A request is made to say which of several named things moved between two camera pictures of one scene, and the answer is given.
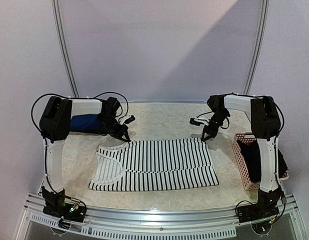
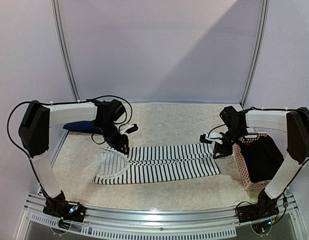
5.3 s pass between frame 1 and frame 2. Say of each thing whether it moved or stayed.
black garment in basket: stayed
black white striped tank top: moved
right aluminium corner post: stayed
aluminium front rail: stayed
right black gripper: moved
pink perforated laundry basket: stayed
